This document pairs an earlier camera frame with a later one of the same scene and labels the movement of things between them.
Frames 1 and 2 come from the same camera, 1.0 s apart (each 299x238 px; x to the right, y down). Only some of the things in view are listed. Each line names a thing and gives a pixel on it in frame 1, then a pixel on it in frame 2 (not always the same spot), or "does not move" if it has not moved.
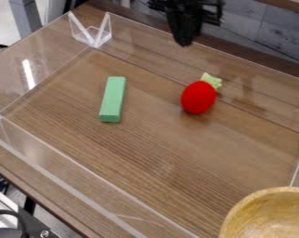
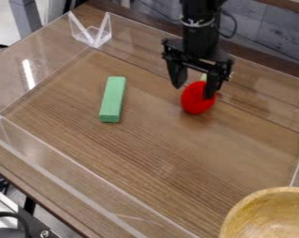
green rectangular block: [112, 99] does not move
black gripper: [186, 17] to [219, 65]
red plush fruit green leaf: [199, 94] does not move
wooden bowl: [271, 214] does not move
